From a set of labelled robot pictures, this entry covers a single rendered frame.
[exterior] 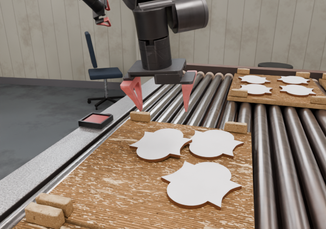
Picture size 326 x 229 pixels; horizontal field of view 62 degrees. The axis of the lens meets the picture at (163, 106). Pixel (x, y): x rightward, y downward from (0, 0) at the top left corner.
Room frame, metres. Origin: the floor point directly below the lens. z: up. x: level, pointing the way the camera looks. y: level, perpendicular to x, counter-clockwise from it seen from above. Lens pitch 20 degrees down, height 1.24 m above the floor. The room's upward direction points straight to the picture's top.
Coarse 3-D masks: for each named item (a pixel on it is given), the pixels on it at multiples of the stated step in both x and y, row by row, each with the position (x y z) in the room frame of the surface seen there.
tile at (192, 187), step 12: (180, 168) 0.47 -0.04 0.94; (192, 168) 0.47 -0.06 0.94; (204, 168) 0.47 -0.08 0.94; (216, 168) 0.47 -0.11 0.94; (168, 180) 0.43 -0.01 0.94; (180, 180) 0.43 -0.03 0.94; (192, 180) 0.43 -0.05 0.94; (204, 180) 0.43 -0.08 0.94; (216, 180) 0.43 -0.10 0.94; (228, 180) 0.43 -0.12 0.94; (168, 192) 0.39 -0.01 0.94; (180, 192) 0.39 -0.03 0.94; (192, 192) 0.39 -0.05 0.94; (204, 192) 0.39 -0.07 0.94; (216, 192) 0.39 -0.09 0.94; (228, 192) 0.40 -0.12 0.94; (180, 204) 0.37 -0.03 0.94; (192, 204) 0.36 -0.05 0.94; (204, 204) 0.37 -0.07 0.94; (216, 204) 0.36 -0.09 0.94
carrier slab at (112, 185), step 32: (128, 128) 0.68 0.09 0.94; (160, 128) 0.68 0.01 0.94; (192, 128) 0.68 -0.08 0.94; (96, 160) 0.51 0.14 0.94; (128, 160) 0.51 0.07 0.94; (192, 160) 0.51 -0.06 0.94; (224, 160) 0.51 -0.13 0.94; (64, 192) 0.40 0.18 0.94; (96, 192) 0.40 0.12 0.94; (128, 192) 0.40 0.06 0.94; (160, 192) 0.40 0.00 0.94; (96, 224) 0.33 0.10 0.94; (128, 224) 0.33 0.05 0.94; (160, 224) 0.33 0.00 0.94; (192, 224) 0.33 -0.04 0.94; (224, 224) 0.33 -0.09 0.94
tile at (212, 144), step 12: (204, 132) 0.63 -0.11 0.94; (216, 132) 0.63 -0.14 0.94; (228, 132) 0.63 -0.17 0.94; (192, 144) 0.57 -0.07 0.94; (204, 144) 0.57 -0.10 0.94; (216, 144) 0.57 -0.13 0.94; (228, 144) 0.57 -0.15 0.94; (240, 144) 0.58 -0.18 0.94; (204, 156) 0.52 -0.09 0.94; (216, 156) 0.52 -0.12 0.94; (228, 156) 0.52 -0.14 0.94
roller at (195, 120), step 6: (216, 78) 1.31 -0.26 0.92; (222, 78) 1.38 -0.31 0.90; (210, 84) 1.22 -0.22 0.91; (216, 84) 1.21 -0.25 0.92; (210, 90) 1.10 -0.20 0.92; (216, 90) 1.16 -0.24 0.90; (204, 96) 1.02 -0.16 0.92; (210, 96) 1.03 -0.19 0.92; (204, 102) 0.94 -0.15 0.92; (210, 102) 0.98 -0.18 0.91; (198, 108) 0.88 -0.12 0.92; (204, 108) 0.89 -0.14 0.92; (192, 114) 0.84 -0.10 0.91; (198, 114) 0.82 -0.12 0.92; (204, 114) 0.86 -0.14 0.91; (192, 120) 0.77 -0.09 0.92; (198, 120) 0.79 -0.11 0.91; (198, 126) 0.76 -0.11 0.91
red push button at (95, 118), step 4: (92, 116) 0.78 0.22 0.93; (96, 116) 0.78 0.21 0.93; (100, 116) 0.78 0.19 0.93; (104, 116) 0.78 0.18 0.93; (108, 116) 0.78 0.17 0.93; (84, 120) 0.75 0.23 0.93; (88, 120) 0.75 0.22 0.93; (92, 120) 0.75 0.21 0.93; (96, 120) 0.75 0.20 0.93; (100, 120) 0.75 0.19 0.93
